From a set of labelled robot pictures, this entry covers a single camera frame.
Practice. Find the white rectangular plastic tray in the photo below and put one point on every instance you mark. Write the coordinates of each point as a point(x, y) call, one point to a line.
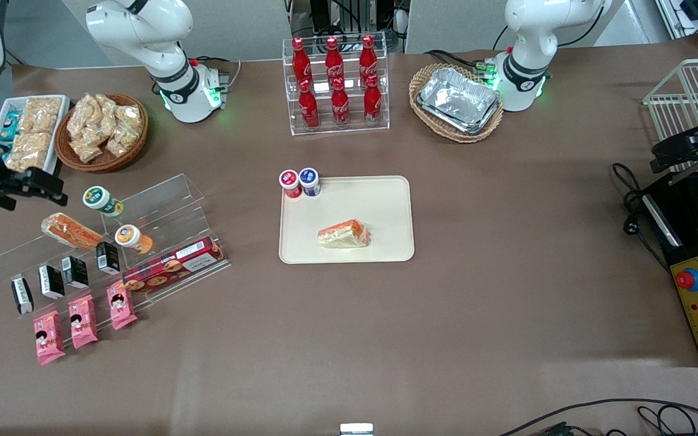
point(58, 139)

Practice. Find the oval light wicker basket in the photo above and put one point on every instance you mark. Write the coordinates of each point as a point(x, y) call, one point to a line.
point(422, 85)

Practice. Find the green capped drink bottle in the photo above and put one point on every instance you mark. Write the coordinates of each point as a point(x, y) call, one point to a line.
point(100, 201)

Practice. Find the red cookie box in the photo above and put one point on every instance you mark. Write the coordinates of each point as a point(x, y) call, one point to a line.
point(173, 266)

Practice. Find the black equipment rack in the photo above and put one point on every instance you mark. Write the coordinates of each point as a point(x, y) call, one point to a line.
point(337, 15)

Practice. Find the blue capped small bottle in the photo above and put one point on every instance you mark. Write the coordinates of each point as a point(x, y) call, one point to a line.
point(309, 180)

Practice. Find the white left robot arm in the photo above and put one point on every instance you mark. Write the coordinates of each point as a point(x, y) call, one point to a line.
point(531, 36)

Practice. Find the teal snack packet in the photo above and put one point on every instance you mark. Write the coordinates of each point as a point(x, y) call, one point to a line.
point(5, 149)
point(9, 124)

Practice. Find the small silver metal block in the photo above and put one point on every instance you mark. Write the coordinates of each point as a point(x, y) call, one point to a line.
point(356, 429)

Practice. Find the red capped small bottle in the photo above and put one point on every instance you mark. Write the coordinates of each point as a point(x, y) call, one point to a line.
point(290, 181)

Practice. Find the clear acrylic stepped display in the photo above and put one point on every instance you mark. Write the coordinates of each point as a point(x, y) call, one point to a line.
point(167, 206)
point(16, 260)

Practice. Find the aluminium frame shelf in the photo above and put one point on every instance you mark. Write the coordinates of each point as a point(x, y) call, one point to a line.
point(694, 12)

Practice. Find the pink snack packet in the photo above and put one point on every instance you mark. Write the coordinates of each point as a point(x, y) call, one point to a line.
point(49, 338)
point(122, 306)
point(83, 322)

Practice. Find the clear acrylic bottle rack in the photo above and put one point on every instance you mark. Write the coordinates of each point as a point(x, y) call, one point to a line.
point(355, 128)

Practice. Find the stacked aluminium foil trays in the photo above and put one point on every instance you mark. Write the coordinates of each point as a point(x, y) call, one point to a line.
point(458, 100)

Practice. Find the beige plastic serving tray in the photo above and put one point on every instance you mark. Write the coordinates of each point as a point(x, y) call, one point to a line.
point(385, 200)

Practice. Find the red cola bottle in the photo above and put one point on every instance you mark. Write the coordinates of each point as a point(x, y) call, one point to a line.
point(300, 60)
point(372, 104)
point(340, 106)
point(368, 57)
point(334, 59)
point(309, 109)

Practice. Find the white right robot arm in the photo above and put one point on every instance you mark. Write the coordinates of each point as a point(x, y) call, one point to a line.
point(143, 30)

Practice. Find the wrapped crispy rice snack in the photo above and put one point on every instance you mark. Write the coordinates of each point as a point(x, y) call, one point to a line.
point(40, 114)
point(31, 150)

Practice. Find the clear bag of snacks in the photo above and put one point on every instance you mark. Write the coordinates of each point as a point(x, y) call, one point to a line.
point(87, 150)
point(81, 118)
point(129, 116)
point(122, 140)
point(106, 112)

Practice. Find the orange capped drink bottle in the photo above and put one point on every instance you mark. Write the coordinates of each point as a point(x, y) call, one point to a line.
point(131, 237)

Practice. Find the black sealing machine yellow panel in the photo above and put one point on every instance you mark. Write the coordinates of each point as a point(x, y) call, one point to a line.
point(688, 218)

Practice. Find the small black carton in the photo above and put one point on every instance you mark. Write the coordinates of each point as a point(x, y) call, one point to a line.
point(108, 257)
point(52, 282)
point(75, 272)
point(22, 297)

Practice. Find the round dark wicker basket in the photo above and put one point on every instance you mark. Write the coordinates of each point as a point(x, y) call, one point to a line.
point(106, 162)

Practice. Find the triangle sandwich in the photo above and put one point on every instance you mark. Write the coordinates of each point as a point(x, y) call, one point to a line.
point(70, 231)
point(343, 234)

